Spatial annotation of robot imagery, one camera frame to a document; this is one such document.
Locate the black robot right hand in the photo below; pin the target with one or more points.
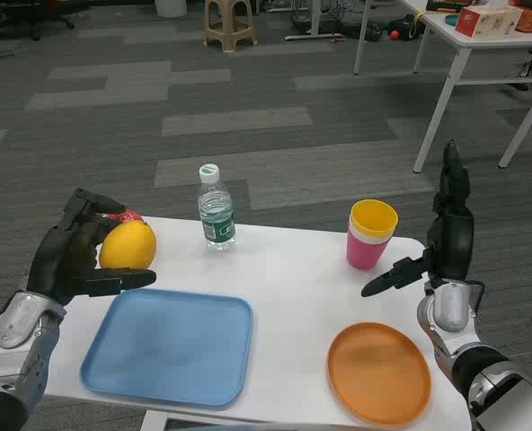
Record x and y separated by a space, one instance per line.
454 242

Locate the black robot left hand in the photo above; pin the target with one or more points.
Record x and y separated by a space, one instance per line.
64 256

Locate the yellow lemon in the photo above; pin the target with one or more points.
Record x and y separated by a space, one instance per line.
129 247

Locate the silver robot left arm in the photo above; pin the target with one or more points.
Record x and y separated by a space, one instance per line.
14 328

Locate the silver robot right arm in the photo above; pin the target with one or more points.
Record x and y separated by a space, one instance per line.
450 307

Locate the blue rectangle plate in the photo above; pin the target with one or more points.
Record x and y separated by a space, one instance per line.
167 345

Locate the orange round plate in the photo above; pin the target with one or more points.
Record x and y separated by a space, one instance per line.
378 372

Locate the red apple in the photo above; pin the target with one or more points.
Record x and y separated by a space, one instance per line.
130 217

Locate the yellow plastic cup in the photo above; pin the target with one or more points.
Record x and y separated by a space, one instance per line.
374 220

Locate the pink plastic cup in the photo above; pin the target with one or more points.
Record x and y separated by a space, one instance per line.
366 253

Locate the white plastic cup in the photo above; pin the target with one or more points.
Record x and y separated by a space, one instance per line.
360 238

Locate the clear plastic water bottle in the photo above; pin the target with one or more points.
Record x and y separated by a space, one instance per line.
216 220

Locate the white office table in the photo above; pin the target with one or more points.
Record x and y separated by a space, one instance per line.
490 42

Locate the small red ball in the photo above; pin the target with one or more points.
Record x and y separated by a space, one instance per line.
396 34

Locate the red and beige tissue box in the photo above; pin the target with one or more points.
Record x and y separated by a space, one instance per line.
486 22

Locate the teal round lid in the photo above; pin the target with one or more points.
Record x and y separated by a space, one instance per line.
451 20

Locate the black bag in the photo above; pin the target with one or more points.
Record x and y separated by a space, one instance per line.
403 24

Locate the white waste bin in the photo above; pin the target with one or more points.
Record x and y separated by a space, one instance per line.
171 6

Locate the beige plastic stool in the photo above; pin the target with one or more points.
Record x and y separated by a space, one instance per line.
230 31

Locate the white desk leg frame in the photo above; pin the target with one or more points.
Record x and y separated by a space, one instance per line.
314 18

